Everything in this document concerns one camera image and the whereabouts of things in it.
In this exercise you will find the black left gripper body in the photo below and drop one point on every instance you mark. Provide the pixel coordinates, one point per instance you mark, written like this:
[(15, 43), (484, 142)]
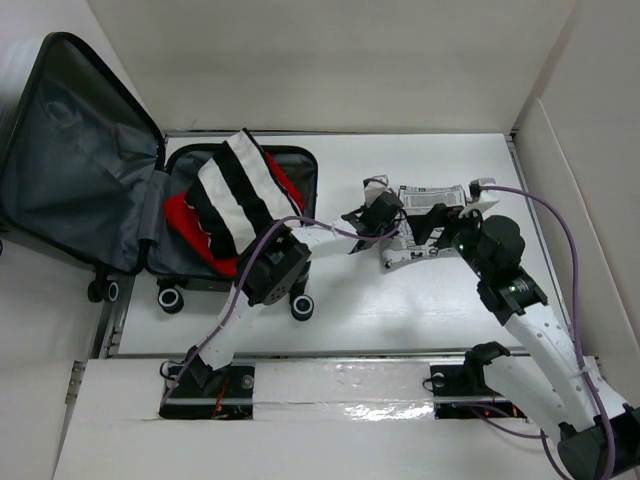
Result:
[(386, 229)]

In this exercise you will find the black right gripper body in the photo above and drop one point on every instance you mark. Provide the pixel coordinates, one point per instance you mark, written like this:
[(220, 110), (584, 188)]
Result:
[(465, 246)]

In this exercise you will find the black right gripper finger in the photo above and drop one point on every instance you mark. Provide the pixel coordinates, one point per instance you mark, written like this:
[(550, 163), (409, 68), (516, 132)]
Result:
[(422, 226), (444, 244)]

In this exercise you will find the newspaper print cloth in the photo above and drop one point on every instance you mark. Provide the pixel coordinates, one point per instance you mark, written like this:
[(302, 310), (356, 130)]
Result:
[(401, 250)]

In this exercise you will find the black white striped towel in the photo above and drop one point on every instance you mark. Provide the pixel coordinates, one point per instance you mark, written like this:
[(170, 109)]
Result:
[(237, 194)]

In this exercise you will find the red shorts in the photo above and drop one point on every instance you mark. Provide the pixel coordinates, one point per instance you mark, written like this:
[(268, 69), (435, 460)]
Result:
[(183, 220)]

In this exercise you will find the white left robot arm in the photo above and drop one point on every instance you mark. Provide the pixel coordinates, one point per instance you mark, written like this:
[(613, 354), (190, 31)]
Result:
[(273, 264)]

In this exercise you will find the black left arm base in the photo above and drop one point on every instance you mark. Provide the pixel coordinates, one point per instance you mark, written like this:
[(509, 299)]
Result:
[(229, 398)]

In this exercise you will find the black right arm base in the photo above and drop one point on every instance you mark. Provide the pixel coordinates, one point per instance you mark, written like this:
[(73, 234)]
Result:
[(457, 396)]

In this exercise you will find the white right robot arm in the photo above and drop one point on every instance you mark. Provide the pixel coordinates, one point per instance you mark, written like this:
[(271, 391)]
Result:
[(595, 430)]

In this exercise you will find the open black suitcase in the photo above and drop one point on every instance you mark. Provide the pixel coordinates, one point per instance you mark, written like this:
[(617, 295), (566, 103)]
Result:
[(84, 169)]

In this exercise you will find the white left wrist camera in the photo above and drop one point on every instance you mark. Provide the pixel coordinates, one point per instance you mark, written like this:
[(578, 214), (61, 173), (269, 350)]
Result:
[(375, 186)]

